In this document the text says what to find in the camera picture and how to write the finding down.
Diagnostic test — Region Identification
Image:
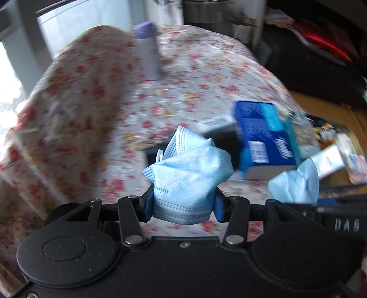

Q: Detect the white tube carton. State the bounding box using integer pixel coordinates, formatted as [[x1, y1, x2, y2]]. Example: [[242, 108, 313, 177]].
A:
[[309, 143, 348, 180]]

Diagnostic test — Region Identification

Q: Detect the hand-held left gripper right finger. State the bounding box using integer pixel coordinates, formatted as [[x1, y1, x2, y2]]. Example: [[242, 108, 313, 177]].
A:
[[214, 188, 304, 247]]

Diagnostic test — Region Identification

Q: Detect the window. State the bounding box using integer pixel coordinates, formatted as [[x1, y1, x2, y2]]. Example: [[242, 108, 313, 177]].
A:
[[0, 0, 150, 107]]

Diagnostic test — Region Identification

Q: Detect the floral tablecloth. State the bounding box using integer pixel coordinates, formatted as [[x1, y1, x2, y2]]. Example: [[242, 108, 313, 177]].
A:
[[0, 24, 306, 288]]

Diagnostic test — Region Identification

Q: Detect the pink soft cloth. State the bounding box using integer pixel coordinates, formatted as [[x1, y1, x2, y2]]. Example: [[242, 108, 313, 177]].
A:
[[348, 168, 367, 185]]

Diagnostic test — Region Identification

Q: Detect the teal tin box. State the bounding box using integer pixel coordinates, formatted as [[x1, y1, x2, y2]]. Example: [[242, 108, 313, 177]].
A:
[[283, 115, 367, 199]]

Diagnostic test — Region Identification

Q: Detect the black sofa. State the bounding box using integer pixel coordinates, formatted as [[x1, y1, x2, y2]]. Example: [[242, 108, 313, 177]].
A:
[[258, 27, 367, 101]]

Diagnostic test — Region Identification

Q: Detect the white bottle with purple lid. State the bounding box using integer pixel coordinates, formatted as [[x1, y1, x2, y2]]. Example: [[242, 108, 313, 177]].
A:
[[131, 21, 161, 81]]

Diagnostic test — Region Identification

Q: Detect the white plant pot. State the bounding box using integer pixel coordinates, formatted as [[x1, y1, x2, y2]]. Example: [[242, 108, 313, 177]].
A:
[[230, 22, 253, 44]]

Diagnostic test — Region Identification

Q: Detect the blue tissue box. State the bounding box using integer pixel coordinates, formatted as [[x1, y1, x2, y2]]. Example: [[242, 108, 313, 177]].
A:
[[233, 100, 302, 180]]

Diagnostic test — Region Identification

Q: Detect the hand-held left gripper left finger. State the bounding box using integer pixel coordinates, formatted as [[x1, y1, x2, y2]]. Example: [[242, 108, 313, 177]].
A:
[[61, 185, 156, 247]]

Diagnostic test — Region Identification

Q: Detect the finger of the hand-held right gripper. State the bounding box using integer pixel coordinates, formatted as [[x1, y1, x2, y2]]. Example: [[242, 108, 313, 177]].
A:
[[318, 185, 367, 201]]

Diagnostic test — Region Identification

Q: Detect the red cloth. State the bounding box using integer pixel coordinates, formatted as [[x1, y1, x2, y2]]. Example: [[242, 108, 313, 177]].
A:
[[297, 27, 354, 63]]

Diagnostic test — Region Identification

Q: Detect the blue face mask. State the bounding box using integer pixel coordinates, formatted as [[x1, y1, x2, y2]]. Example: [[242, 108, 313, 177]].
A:
[[142, 125, 234, 226], [267, 158, 320, 206]]

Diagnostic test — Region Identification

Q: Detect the black box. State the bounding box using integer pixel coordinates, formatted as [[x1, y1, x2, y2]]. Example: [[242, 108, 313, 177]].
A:
[[144, 127, 240, 174]]

